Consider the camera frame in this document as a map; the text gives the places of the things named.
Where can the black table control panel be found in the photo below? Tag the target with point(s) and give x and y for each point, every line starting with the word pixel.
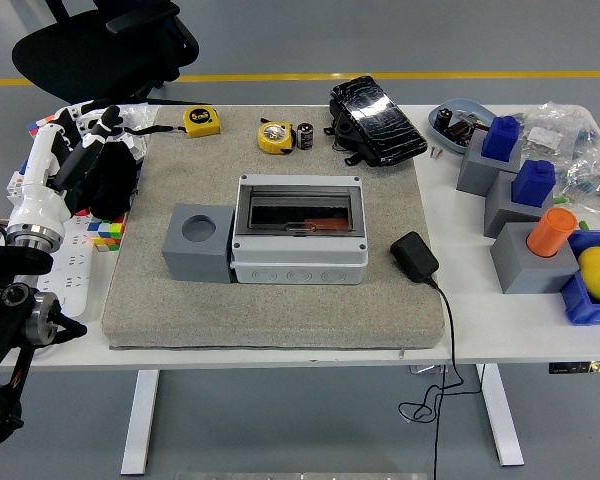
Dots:
pixel 580 367

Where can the bright puzzle cube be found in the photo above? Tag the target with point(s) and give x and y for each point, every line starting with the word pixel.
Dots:
pixel 107 235

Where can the yellow tape measure chrome face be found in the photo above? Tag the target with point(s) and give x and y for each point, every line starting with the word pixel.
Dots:
pixel 276 137

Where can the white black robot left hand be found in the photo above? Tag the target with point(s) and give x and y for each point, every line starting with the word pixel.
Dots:
pixel 37 200

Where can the grey plastic junction box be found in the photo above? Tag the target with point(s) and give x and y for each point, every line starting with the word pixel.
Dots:
pixel 300 265

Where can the clear plastic bag with packets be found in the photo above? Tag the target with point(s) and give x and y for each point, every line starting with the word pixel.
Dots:
pixel 140 117

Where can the grey holder block round hole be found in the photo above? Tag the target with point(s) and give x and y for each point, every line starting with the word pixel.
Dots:
pixel 195 265

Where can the dark brown capacitor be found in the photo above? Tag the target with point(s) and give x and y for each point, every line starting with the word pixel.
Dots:
pixel 460 131

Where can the blue bottle-shaped block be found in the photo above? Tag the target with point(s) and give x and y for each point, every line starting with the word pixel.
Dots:
pixel 501 139
pixel 532 184

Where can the yellow tape measure black label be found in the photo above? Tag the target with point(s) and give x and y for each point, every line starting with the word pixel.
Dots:
pixel 202 122

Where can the white-edged puzzle cube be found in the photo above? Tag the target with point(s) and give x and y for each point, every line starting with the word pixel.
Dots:
pixel 36 127

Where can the black cylinder capacitor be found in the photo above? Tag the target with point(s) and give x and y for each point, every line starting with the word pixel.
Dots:
pixel 305 136

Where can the black power adapter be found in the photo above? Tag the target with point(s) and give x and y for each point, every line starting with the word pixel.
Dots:
pixel 414 257

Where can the black cloth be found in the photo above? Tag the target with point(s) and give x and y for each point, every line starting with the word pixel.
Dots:
pixel 115 180

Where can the white blue circuit breaker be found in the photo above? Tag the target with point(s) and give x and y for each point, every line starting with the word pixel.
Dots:
pixel 15 187

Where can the small black capacitor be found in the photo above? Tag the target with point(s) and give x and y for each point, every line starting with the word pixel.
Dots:
pixel 443 117

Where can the glossy black pouch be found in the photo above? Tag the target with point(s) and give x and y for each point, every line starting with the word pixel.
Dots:
pixel 380 122

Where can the blue plastic bin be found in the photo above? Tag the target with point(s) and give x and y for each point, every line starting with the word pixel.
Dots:
pixel 580 305

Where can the grey-brown mat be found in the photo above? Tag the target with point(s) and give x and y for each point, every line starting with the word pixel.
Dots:
pixel 280 315

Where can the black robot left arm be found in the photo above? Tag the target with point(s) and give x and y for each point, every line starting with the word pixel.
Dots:
pixel 0 320

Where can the clear hinged box lid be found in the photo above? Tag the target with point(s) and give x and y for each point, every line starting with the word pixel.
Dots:
pixel 300 205

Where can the black office chair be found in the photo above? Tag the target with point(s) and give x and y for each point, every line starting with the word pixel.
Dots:
pixel 95 55

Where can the blue-grey dish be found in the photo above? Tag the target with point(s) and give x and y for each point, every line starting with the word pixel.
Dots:
pixel 472 107

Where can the clear plastic parts bag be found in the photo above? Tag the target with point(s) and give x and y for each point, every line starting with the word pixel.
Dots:
pixel 590 175
pixel 550 130

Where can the white table leg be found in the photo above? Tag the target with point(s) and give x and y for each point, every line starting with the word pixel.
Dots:
pixel 140 425
pixel 502 425

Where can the white power strip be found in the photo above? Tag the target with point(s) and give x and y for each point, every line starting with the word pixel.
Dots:
pixel 75 270

